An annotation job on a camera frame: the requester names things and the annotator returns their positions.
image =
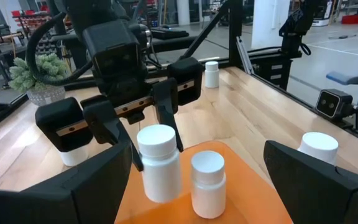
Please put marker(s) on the black diagonal frame brace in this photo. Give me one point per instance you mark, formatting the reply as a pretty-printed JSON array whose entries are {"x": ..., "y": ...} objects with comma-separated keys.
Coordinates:
[{"x": 204, "y": 34}]

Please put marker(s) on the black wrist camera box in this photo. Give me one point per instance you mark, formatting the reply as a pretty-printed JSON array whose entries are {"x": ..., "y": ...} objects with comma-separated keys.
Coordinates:
[{"x": 110, "y": 37}]

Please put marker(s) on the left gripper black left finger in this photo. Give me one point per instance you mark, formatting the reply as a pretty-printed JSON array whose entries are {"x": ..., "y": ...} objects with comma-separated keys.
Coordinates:
[{"x": 57, "y": 202}]

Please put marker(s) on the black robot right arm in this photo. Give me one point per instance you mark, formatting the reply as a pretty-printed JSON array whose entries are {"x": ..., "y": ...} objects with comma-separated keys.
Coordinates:
[{"x": 89, "y": 12}]

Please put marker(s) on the translucent orange plastic basket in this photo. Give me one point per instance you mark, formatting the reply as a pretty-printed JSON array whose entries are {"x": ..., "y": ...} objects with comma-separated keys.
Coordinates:
[{"x": 250, "y": 199}]

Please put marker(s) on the black flat tray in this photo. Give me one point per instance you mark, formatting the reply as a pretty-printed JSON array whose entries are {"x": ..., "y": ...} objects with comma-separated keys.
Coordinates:
[{"x": 169, "y": 33}]

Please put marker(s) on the red plastic tote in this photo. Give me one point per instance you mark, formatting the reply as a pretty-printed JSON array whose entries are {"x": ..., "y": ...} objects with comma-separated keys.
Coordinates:
[{"x": 353, "y": 19}]

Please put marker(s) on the black equipment box with labels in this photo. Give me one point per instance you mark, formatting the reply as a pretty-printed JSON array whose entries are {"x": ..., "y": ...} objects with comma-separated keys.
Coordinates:
[{"x": 272, "y": 76}]

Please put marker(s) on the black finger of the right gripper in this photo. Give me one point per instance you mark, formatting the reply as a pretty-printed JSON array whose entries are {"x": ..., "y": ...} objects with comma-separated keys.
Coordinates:
[
  {"x": 102, "y": 121},
  {"x": 166, "y": 99}
]

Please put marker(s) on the silver aluminium extrusion bar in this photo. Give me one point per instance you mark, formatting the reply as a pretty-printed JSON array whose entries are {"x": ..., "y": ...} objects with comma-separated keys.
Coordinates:
[{"x": 244, "y": 54}]

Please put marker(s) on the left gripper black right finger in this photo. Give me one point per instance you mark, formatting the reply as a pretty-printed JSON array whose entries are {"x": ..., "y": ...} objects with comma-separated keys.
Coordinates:
[{"x": 315, "y": 199}]

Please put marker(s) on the green plant in patterned pot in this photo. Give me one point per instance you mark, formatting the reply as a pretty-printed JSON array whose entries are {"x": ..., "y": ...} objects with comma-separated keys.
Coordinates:
[{"x": 47, "y": 95}]

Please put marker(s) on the shelf of red bins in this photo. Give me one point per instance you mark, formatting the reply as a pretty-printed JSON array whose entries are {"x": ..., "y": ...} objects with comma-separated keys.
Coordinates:
[{"x": 30, "y": 18}]

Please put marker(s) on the white plastic pill bottle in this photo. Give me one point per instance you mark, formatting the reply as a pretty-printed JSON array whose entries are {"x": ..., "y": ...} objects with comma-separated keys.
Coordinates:
[
  {"x": 160, "y": 174},
  {"x": 319, "y": 146},
  {"x": 212, "y": 77},
  {"x": 73, "y": 157},
  {"x": 208, "y": 193}
]

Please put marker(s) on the black vertical frame post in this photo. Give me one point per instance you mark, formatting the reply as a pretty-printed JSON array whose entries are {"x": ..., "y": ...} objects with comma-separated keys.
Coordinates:
[{"x": 235, "y": 31}]

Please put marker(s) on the black table-level camera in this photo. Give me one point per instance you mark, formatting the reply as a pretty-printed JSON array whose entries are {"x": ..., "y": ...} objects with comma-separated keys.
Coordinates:
[{"x": 331, "y": 104}]

